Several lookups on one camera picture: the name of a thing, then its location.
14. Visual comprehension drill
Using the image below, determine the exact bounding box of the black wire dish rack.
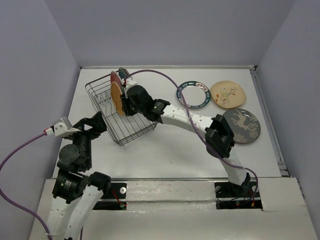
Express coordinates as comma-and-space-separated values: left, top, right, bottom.
85, 74, 157, 146

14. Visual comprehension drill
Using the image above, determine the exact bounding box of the purple camera cable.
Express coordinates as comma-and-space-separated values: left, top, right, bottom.
123, 69, 258, 201
0, 132, 83, 240

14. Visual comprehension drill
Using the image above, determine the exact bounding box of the woven bamboo tray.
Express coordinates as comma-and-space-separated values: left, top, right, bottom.
110, 82, 125, 116

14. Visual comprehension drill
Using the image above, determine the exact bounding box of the red plate with teal flower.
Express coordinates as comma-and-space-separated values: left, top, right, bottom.
110, 71, 122, 86

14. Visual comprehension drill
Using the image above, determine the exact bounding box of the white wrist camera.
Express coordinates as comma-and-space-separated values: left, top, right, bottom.
120, 77, 138, 98
44, 116, 81, 138

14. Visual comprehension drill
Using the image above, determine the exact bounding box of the cream plate with bird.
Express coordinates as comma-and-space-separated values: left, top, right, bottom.
210, 80, 246, 109

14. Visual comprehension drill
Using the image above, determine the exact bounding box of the grey plate with deer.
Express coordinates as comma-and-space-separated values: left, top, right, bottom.
223, 108, 261, 145

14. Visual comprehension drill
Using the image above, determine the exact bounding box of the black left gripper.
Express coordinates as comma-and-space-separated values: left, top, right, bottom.
67, 110, 108, 168

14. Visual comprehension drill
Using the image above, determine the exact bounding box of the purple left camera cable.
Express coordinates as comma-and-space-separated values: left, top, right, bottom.
0, 132, 83, 240

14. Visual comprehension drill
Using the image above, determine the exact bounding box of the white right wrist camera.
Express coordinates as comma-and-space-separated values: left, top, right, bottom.
120, 77, 138, 98

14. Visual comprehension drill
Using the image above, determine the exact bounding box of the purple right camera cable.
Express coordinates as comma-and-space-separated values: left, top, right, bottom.
123, 69, 258, 201

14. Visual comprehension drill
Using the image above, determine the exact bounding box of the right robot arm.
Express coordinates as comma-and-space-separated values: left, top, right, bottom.
120, 85, 251, 196

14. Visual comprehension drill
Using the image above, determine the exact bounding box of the dark teal blossom plate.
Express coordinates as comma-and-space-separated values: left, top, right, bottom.
117, 67, 130, 80

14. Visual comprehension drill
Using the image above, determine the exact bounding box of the white plate with teal rim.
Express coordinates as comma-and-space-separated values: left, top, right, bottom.
176, 81, 211, 110

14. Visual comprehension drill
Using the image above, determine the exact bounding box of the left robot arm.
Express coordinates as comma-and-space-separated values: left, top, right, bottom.
45, 111, 111, 240

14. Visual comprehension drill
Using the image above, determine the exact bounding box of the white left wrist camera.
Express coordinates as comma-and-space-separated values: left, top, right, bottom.
44, 116, 81, 138

